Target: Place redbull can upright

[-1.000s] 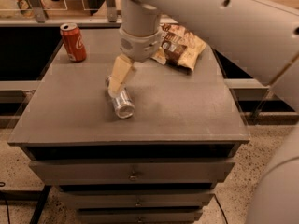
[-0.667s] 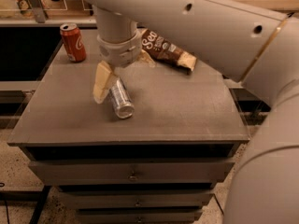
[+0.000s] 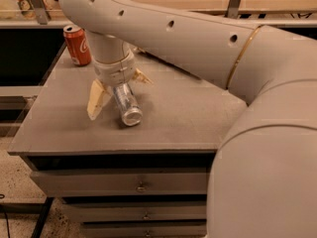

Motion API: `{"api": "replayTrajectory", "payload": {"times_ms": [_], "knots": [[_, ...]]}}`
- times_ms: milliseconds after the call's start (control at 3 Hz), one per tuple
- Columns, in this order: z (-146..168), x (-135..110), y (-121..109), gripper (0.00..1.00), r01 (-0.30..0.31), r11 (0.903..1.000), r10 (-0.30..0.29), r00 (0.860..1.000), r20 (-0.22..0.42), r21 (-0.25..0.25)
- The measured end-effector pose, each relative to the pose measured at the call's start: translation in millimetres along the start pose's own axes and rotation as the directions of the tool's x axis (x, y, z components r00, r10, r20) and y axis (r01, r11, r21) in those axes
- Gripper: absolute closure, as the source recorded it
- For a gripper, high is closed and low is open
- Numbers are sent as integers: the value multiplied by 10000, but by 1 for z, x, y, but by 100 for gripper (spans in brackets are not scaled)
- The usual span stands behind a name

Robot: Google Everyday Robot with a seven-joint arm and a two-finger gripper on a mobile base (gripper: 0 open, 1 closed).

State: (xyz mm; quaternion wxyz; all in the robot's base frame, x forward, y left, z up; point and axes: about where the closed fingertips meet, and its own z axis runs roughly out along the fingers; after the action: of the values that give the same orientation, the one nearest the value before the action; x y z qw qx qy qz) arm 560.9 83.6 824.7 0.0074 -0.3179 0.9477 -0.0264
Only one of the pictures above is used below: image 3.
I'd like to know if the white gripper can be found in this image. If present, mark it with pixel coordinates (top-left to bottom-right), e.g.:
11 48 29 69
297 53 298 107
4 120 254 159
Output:
87 51 153 120

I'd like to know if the silver redbull can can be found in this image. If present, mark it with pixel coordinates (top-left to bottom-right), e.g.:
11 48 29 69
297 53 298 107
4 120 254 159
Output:
113 83 143 127

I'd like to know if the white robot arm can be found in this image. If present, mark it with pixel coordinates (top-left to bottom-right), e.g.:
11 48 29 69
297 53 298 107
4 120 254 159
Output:
59 0 317 238

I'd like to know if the red cola can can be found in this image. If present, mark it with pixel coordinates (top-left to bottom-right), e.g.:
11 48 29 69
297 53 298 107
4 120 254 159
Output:
63 25 91 66

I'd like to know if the top grey drawer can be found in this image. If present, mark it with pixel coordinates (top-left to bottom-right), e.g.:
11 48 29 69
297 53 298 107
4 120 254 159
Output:
31 169 208 197

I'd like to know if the grey drawer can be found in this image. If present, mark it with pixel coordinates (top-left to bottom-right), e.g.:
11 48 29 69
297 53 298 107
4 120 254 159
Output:
31 169 208 197
81 221 207 238
63 201 206 222

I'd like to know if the grey drawer cabinet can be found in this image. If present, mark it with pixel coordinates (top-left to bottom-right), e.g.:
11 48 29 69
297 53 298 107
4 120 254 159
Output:
9 52 246 226

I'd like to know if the grey metal railing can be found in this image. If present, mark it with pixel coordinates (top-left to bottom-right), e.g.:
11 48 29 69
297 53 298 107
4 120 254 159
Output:
0 0 317 28

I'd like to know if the middle grey drawer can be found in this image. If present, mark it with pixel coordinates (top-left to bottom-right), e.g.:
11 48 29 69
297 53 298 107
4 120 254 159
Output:
63 201 206 222

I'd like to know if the bottom grey drawer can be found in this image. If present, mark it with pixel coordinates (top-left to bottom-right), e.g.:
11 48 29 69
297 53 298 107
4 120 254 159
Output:
81 221 207 238

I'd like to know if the black floor bar left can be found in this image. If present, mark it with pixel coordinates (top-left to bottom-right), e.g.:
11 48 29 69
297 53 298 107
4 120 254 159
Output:
31 197 53 238

